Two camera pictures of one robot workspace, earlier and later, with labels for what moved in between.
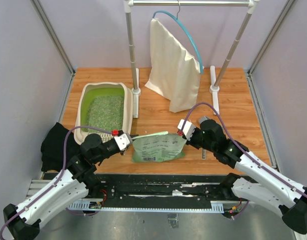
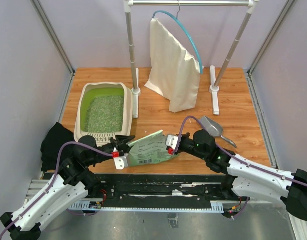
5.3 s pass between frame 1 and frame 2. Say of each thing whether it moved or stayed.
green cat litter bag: moved
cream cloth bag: stayed
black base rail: stayed
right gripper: moved
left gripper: stayed
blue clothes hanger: stayed
